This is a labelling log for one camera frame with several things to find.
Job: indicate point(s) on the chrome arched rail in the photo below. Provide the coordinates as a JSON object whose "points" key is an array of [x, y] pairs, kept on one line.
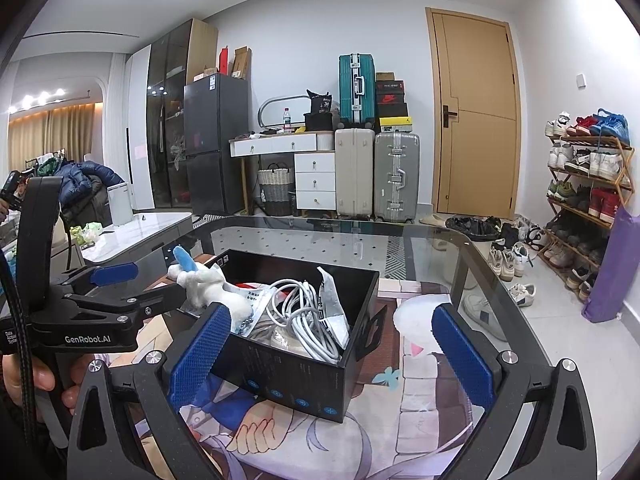
{"points": [[262, 110]]}

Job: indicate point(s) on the dark grey refrigerator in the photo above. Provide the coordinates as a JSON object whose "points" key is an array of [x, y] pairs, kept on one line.
{"points": [[215, 145]]}

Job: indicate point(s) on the dark glass door cabinet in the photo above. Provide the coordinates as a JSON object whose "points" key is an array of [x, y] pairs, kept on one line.
{"points": [[167, 120]]}

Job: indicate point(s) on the beige curtains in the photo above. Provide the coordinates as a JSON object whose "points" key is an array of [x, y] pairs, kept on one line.
{"points": [[60, 135]]}

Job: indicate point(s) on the wooden shoe rack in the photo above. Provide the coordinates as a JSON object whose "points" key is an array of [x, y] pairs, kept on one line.
{"points": [[622, 160]]}

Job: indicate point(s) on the white desk with drawers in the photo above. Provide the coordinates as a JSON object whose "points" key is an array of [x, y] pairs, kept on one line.
{"points": [[312, 180]]}

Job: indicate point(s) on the brown cardboard box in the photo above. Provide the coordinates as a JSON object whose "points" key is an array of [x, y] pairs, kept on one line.
{"points": [[242, 64]]}

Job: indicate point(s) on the wooden door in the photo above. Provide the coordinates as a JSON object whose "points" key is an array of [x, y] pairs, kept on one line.
{"points": [[475, 70]]}

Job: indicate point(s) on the purple bag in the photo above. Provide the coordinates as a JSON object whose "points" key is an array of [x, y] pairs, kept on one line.
{"points": [[612, 265]]}

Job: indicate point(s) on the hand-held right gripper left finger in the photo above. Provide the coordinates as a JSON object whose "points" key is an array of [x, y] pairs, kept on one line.
{"points": [[200, 355]]}

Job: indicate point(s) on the white marble side table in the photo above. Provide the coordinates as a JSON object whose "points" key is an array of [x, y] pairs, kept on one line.
{"points": [[145, 232]]}

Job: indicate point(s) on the beige suitcase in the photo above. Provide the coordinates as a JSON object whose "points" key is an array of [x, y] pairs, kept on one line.
{"points": [[354, 175]]}

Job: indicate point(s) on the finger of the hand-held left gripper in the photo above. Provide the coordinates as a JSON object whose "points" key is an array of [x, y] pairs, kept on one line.
{"points": [[115, 273], [150, 297]]}

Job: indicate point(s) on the white tall cabinet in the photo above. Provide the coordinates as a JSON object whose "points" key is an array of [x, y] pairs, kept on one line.
{"points": [[139, 125]]}

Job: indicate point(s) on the person's left hand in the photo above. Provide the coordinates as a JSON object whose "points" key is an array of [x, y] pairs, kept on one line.
{"points": [[75, 385]]}

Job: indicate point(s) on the beige slipper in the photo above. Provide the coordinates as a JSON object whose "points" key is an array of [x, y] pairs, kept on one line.
{"points": [[432, 220]]}

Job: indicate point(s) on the green white plastic bags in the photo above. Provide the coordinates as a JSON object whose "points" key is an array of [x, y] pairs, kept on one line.
{"points": [[87, 234]]}

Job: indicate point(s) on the black floor bag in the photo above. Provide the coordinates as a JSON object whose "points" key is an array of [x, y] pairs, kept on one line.
{"points": [[472, 226]]}

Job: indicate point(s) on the teal suitcase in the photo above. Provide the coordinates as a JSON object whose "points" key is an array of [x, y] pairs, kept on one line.
{"points": [[356, 90]]}

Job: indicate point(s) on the printed anime mat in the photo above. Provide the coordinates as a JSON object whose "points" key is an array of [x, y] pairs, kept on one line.
{"points": [[425, 395]]}

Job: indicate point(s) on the white blue plush toy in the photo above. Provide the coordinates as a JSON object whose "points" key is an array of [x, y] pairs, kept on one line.
{"points": [[210, 285]]}

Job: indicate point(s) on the scattered pairs of sneakers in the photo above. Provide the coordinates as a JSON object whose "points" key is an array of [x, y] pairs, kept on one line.
{"points": [[507, 260]]}

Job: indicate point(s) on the white wall switch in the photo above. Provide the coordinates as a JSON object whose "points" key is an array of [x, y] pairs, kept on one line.
{"points": [[580, 80]]}

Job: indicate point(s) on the blue down jacket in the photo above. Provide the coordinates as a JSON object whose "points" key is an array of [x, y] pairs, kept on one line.
{"points": [[85, 180]]}

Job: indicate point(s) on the white green sneaker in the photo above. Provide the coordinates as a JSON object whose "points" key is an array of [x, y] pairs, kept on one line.
{"points": [[482, 315]]}

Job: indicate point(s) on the white round container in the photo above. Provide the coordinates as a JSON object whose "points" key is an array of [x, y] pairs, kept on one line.
{"points": [[325, 141]]}

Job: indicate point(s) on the black yellow shoe box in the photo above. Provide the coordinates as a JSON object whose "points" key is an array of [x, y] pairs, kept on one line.
{"points": [[395, 124]]}

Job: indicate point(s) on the silver suitcase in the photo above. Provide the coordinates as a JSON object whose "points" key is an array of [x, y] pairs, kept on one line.
{"points": [[396, 177]]}

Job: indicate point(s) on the wicker basket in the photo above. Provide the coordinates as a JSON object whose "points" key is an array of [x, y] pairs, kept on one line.
{"points": [[275, 190]]}

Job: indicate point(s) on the black cardboard box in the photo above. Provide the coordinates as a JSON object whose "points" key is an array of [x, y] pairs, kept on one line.
{"points": [[295, 385]]}

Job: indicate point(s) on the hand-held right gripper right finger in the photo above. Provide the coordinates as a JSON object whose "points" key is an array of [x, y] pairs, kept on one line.
{"points": [[462, 355]]}

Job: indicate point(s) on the plastic water bottle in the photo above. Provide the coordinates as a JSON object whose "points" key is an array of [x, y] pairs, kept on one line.
{"points": [[287, 121]]}

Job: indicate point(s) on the silver foil packet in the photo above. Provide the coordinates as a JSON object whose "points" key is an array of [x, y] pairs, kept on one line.
{"points": [[327, 300]]}

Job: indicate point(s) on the small white appliance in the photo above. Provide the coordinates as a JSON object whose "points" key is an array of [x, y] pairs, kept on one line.
{"points": [[121, 204]]}

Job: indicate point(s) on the white printed plastic packet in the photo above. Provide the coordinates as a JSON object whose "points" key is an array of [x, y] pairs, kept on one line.
{"points": [[252, 295]]}

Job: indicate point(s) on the black red shoe box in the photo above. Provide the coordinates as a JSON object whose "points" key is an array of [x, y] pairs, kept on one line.
{"points": [[391, 92]]}

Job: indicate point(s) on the shoe rack with shoes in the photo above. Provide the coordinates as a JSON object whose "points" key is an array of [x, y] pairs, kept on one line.
{"points": [[600, 165]]}

